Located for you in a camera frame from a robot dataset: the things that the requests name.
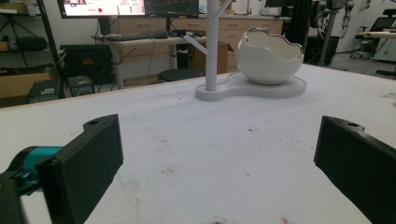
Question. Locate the white tree-shaped stand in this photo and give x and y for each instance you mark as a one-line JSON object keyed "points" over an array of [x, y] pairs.
{"points": [[224, 81]]}

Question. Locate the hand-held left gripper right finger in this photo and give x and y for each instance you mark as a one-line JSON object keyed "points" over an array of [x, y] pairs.
{"points": [[361, 165]]}

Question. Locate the wooden desk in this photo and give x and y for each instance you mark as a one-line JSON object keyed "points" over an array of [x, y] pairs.
{"points": [[149, 53]]}

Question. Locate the black equipment case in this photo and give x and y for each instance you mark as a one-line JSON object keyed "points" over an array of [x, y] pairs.
{"points": [[87, 63]]}

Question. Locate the large brown cardboard box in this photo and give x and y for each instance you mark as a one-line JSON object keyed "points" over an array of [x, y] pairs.
{"points": [[222, 57]]}

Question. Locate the white eggshell-shaped bowl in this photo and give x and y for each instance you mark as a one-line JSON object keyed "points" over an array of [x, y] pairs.
{"points": [[267, 60]]}

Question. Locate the computer monitor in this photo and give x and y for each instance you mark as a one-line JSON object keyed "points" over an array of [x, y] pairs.
{"points": [[130, 7]]}

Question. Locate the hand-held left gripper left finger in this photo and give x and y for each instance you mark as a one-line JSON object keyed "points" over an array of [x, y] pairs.
{"points": [[81, 174]]}

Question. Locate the black keyboard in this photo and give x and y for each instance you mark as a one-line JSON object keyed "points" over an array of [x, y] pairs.
{"points": [[137, 36]]}

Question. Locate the black round stool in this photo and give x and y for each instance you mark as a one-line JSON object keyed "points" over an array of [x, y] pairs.
{"points": [[180, 74]]}

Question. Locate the black metal stand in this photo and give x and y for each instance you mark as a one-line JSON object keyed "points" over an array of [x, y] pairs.
{"points": [[49, 46]]}

